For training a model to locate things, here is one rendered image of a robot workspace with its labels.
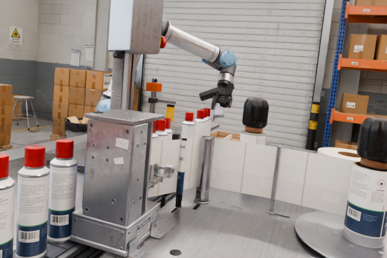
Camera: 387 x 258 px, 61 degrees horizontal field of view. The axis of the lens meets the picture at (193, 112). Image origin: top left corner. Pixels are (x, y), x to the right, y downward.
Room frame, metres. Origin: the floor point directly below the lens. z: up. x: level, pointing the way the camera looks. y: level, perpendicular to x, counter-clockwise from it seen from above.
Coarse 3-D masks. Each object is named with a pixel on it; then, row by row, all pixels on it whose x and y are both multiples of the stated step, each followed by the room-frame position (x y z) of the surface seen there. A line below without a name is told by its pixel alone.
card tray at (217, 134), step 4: (216, 132) 2.19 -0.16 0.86; (220, 132) 2.22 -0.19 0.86; (224, 132) 2.21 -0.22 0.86; (228, 132) 2.20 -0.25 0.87; (216, 136) 2.19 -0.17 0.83; (220, 136) 2.20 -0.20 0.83; (224, 136) 2.21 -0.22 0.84; (232, 136) 2.19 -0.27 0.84; (236, 136) 2.18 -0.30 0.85; (232, 140) 2.12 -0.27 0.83; (236, 140) 2.13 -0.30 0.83
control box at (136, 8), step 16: (112, 0) 1.05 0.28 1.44; (128, 0) 0.95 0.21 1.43; (144, 0) 0.95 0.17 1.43; (160, 0) 0.98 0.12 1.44; (112, 16) 1.05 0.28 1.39; (128, 16) 0.95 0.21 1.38; (144, 16) 0.95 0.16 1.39; (160, 16) 0.98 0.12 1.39; (112, 32) 1.04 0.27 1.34; (128, 32) 0.94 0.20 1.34; (144, 32) 0.96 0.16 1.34; (160, 32) 0.99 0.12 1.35; (112, 48) 1.03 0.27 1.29; (128, 48) 0.94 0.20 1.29; (144, 48) 0.96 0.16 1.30
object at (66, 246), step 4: (48, 244) 0.61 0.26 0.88; (52, 244) 0.62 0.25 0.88; (56, 244) 0.62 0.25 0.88; (60, 244) 0.62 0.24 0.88; (64, 244) 0.62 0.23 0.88; (68, 244) 0.62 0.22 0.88; (72, 244) 0.62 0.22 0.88; (76, 244) 0.63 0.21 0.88; (48, 248) 0.60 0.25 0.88; (52, 248) 0.60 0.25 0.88; (56, 248) 0.60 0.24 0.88; (60, 248) 0.60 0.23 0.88; (64, 248) 0.61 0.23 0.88; (68, 248) 0.61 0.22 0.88; (48, 252) 0.59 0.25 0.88; (52, 252) 0.59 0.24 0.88; (56, 252) 0.59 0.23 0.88; (60, 252) 0.59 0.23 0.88; (64, 252) 0.60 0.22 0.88; (48, 256) 0.57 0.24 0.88; (52, 256) 0.57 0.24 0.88; (56, 256) 0.58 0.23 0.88
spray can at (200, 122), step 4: (200, 112) 1.41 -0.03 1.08; (196, 116) 1.42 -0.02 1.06; (200, 116) 1.41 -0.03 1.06; (196, 120) 1.40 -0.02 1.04; (200, 120) 1.40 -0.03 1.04; (204, 120) 1.41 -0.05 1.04; (196, 124) 1.40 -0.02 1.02; (200, 124) 1.40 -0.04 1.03; (204, 124) 1.41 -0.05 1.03; (196, 128) 1.40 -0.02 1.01; (200, 128) 1.40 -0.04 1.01; (204, 128) 1.41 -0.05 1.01; (196, 132) 1.40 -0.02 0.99; (200, 132) 1.40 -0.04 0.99; (204, 132) 1.42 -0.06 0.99; (196, 136) 1.40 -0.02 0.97; (200, 136) 1.40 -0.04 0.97
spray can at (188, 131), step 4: (188, 112) 1.30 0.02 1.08; (192, 112) 1.31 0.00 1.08; (188, 116) 1.30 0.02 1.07; (192, 116) 1.30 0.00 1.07; (188, 120) 1.30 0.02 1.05; (192, 120) 1.31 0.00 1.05; (184, 124) 1.29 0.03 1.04; (188, 124) 1.29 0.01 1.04; (192, 124) 1.29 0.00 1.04; (184, 128) 1.29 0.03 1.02; (188, 128) 1.29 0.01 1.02; (192, 128) 1.30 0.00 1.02; (184, 132) 1.29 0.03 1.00; (188, 132) 1.29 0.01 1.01; (192, 132) 1.30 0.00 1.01; (184, 136) 1.29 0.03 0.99; (188, 136) 1.29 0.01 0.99; (192, 136) 1.30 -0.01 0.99
